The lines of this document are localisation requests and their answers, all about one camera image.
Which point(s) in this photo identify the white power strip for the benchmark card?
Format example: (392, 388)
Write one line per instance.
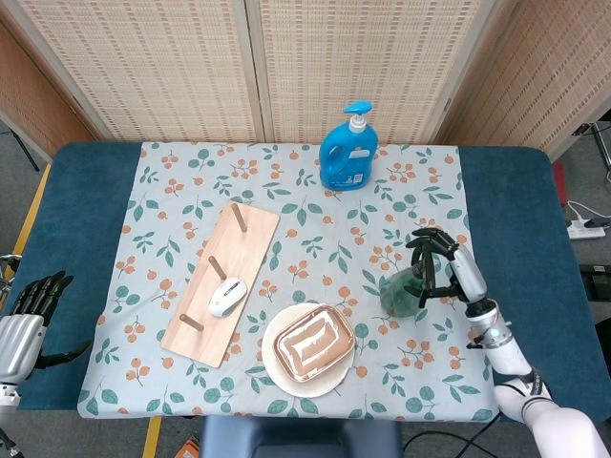
(584, 232)

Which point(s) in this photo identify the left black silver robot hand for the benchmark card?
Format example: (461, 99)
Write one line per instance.
(19, 343)

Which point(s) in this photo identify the orange box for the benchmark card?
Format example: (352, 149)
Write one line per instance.
(188, 450)

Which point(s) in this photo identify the white paper plate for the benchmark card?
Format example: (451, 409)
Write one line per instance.
(305, 387)

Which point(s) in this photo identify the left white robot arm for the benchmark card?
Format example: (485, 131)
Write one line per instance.
(7, 396)

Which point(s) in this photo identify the wooden peg board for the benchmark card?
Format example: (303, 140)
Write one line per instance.
(238, 248)

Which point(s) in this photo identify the black equipment box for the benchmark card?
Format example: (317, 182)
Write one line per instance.
(599, 284)

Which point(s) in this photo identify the white computer mouse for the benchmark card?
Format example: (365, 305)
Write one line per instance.
(226, 298)

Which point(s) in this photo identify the blue robot base seat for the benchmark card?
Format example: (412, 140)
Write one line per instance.
(296, 436)

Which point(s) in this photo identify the black stand leg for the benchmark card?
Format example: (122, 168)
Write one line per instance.
(21, 145)

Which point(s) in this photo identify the bamboo folding screen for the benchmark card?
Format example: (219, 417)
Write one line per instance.
(167, 71)

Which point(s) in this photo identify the floral leaf print tablecloth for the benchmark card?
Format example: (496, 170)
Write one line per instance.
(334, 214)

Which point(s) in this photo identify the metal stand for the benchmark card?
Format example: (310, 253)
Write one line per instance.
(599, 143)

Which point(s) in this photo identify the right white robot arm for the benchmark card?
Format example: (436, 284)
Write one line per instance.
(515, 358)

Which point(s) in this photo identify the blue detergent pump bottle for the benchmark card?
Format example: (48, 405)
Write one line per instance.
(346, 164)

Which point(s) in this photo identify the brown lidded food container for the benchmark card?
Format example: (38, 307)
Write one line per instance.
(312, 346)

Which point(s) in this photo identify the green spray bottle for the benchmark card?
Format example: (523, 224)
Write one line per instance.
(398, 298)

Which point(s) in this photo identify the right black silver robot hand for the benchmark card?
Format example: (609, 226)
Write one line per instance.
(470, 274)

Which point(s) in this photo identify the dark blue padded table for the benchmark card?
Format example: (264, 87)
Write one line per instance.
(81, 229)

